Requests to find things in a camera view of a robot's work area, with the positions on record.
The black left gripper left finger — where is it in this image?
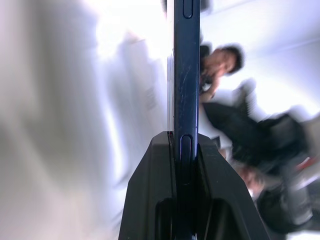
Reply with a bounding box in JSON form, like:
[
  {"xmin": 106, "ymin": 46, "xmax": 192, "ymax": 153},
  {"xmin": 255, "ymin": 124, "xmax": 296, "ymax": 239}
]
[{"xmin": 118, "ymin": 131, "xmax": 181, "ymax": 240}]

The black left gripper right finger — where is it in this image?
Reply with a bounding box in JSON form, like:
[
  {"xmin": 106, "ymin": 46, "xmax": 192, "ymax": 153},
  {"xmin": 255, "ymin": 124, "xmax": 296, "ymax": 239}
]
[{"xmin": 196, "ymin": 136, "xmax": 272, "ymax": 240}]

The dark blue smartphone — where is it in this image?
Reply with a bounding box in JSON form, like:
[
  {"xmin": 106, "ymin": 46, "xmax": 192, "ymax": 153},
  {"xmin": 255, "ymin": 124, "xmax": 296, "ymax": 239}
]
[{"xmin": 166, "ymin": 0, "xmax": 201, "ymax": 240}]

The grey-haired person in black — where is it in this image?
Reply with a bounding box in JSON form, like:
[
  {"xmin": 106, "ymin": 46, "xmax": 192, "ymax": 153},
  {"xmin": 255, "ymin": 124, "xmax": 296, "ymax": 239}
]
[{"xmin": 243, "ymin": 164, "xmax": 320, "ymax": 233}]

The dark-haired person in black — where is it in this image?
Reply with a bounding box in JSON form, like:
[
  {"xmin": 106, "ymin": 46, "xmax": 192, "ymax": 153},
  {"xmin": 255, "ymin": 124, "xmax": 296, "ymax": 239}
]
[{"xmin": 199, "ymin": 44, "xmax": 313, "ymax": 173}]

